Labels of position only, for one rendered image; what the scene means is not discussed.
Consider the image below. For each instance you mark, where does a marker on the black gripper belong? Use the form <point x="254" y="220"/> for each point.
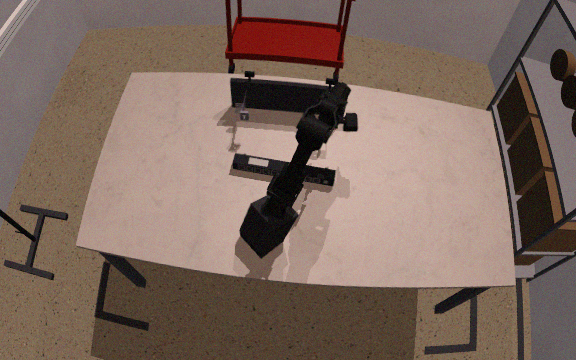
<point x="351" y="120"/>

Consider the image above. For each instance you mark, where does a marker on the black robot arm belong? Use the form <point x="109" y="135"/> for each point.
<point x="311" y="133"/>

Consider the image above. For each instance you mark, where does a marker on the black rectangular panel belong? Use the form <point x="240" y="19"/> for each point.
<point x="276" y="95"/>

